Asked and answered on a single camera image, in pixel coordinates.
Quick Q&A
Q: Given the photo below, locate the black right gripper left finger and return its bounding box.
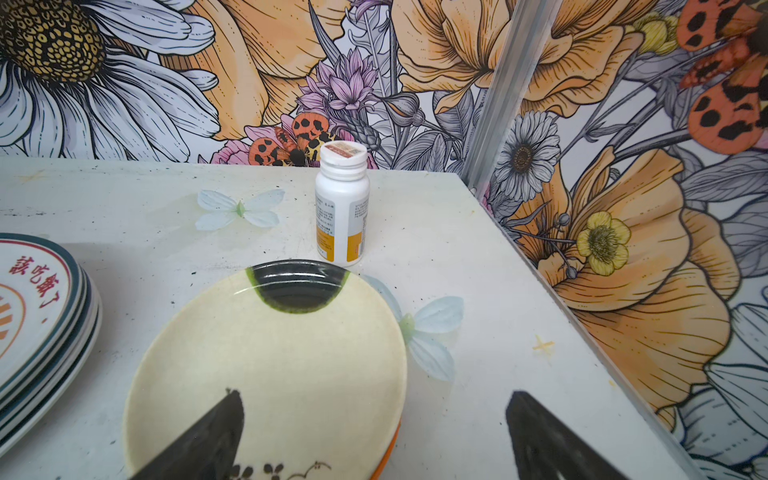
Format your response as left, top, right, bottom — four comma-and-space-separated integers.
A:
132, 390, 245, 480

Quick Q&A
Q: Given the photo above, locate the grey rimmed back plate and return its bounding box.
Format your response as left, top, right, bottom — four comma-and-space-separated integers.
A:
1, 306, 103, 456

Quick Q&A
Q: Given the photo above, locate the cream plate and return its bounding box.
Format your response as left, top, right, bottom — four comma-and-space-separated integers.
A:
123, 260, 407, 479

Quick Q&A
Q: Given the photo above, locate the dark rimmed back plate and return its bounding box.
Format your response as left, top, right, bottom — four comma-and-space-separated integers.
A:
1, 286, 103, 455

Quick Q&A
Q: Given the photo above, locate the aluminium right corner post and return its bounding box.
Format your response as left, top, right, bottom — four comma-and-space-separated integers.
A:
461, 0, 561, 200

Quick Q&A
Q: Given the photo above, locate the large white back plate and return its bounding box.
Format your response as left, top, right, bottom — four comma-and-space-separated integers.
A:
1, 268, 102, 439

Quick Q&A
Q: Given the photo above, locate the white pill bottle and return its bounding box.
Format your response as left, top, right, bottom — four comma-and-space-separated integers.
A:
315, 140, 370, 267

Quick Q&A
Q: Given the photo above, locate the brown patterned back plate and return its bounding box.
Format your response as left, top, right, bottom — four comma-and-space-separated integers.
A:
1, 233, 83, 397

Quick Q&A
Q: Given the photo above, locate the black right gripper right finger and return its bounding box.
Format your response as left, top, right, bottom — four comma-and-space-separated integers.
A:
505, 391, 626, 480

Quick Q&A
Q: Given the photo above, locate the orange plate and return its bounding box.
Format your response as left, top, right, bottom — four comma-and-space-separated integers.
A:
370, 423, 402, 480

